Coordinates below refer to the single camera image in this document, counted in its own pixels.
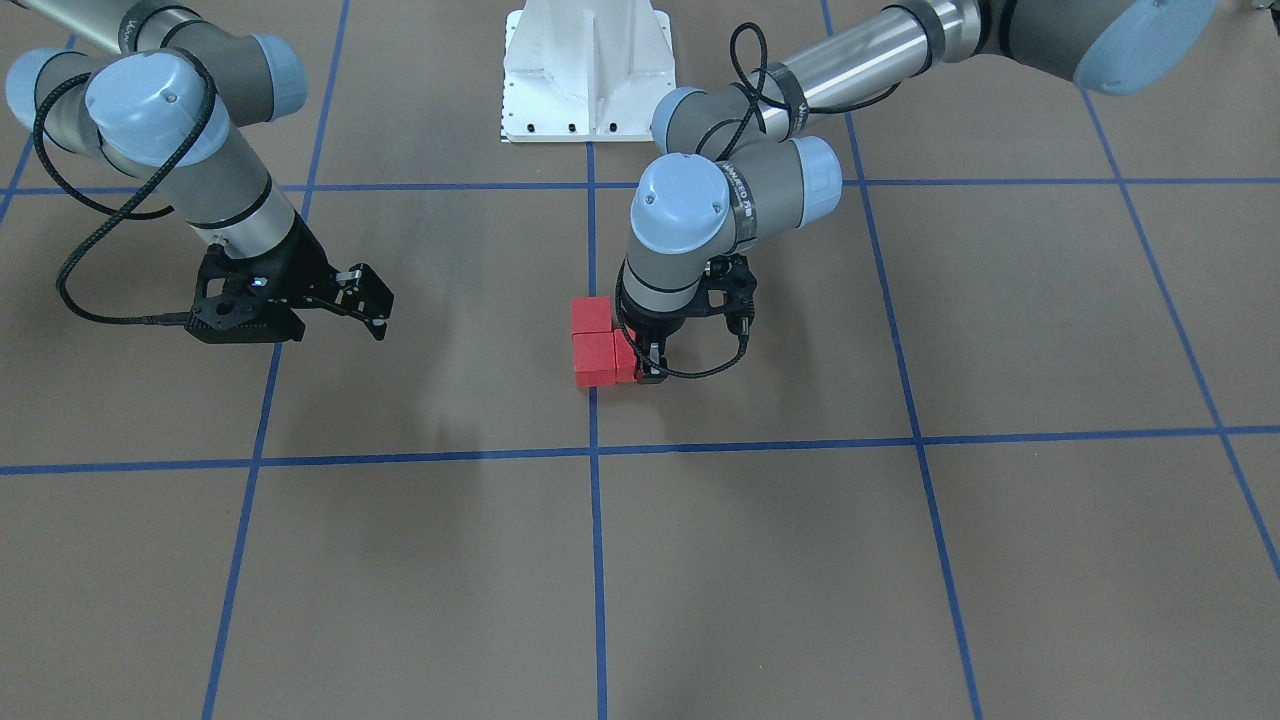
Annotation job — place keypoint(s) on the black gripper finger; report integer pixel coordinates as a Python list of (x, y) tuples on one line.
[(651, 364)]

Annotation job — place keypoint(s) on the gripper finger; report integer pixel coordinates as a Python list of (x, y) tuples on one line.
[(369, 299)]

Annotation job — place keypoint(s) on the white column pedestal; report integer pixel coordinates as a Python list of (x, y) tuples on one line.
[(585, 71)]

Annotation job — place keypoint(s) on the red cube block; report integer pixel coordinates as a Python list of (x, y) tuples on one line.
[(625, 359), (594, 359), (591, 315)]

